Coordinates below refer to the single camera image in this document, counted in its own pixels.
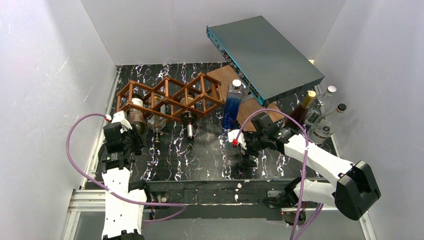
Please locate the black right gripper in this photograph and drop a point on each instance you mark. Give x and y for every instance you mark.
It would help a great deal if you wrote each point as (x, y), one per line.
(249, 149)

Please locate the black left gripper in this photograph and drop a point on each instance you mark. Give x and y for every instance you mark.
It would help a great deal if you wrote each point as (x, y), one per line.
(133, 140)

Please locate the green bottle silver cap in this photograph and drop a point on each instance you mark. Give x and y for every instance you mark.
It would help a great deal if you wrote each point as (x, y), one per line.
(135, 115)

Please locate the clear bottle rack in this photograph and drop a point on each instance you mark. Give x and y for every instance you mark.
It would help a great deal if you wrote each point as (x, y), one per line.
(157, 123)

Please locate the blue glass bottle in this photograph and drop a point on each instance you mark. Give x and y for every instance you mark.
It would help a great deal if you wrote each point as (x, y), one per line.
(232, 104)

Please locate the dark bottle black cap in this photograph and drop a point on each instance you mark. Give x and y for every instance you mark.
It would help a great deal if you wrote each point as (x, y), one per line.
(188, 117)

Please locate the dark bottle gold cap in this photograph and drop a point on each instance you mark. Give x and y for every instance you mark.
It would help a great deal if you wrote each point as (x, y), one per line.
(299, 113)

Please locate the clear bottle white label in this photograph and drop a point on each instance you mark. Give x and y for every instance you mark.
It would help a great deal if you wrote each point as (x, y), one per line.
(326, 125)

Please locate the clear glass bottle dark label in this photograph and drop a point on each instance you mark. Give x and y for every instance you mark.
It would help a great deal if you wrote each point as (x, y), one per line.
(321, 105)

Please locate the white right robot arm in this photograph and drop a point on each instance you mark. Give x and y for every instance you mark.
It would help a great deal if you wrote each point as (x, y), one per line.
(350, 187)

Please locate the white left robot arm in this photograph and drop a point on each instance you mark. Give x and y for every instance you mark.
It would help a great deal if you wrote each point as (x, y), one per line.
(123, 219)

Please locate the brown wooden wine rack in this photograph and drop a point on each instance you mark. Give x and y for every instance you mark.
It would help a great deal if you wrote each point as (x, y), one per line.
(171, 98)

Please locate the wooden board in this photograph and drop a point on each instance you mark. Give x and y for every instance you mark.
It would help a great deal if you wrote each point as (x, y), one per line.
(226, 75)

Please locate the black base beam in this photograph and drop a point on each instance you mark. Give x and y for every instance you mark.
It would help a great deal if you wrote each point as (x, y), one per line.
(222, 199)

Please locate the metal bracket on board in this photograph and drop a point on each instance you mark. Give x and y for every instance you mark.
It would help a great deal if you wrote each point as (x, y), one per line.
(247, 95)

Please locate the teal network switch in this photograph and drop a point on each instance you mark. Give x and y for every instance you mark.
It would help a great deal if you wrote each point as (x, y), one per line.
(267, 63)

